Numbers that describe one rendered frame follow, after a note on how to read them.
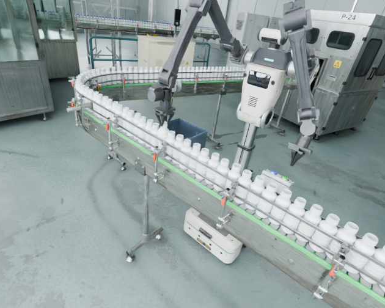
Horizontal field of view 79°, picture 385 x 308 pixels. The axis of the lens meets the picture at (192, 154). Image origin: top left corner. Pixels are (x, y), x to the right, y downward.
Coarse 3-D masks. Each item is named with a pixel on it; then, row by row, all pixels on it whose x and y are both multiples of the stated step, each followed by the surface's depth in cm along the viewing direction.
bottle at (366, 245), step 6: (366, 234) 78; (372, 234) 78; (360, 240) 80; (366, 240) 77; (372, 240) 76; (378, 240) 76; (354, 246) 80; (360, 246) 78; (366, 246) 77; (372, 246) 77; (348, 252) 83; (354, 252) 80; (366, 252) 77; (372, 252) 77; (348, 258) 82; (354, 258) 80; (360, 258) 79; (366, 258) 78; (354, 264) 81; (360, 264) 80; (348, 270) 83; (354, 270) 82
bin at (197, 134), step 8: (176, 120) 197; (184, 120) 196; (168, 128) 193; (176, 128) 202; (184, 128) 199; (192, 128) 193; (200, 128) 187; (192, 136) 196; (200, 136) 179; (192, 144) 175; (200, 144) 184
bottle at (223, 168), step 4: (224, 160) 109; (228, 160) 108; (220, 164) 109; (224, 164) 107; (228, 164) 108; (220, 168) 108; (224, 168) 108; (228, 168) 109; (224, 172) 108; (216, 176) 111; (220, 176) 109; (216, 180) 111; (220, 180) 110; (224, 180) 110; (220, 184) 111; (224, 184) 112; (216, 188) 113; (220, 188) 112
